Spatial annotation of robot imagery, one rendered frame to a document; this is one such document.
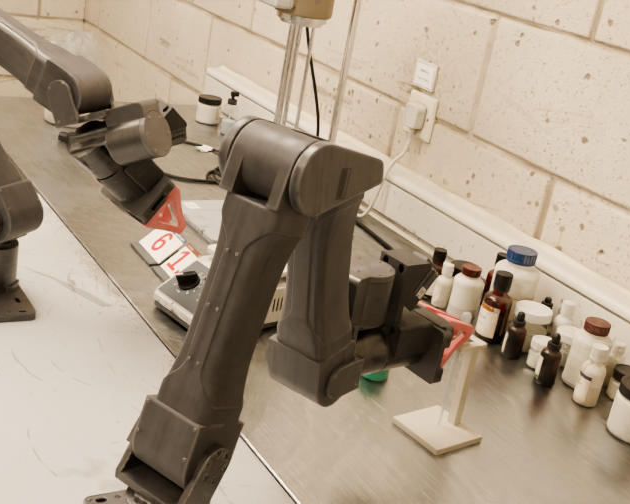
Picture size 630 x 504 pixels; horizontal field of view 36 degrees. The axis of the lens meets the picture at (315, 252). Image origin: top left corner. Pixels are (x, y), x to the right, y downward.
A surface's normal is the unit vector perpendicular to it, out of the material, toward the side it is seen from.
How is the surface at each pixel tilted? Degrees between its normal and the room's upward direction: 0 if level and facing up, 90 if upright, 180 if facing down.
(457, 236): 90
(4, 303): 0
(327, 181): 90
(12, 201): 53
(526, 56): 90
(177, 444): 74
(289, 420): 0
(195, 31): 90
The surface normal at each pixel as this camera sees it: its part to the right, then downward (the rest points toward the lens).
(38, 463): 0.18, -0.92
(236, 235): -0.54, -0.08
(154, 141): 0.88, -0.15
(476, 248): -0.85, 0.04
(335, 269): 0.74, 0.36
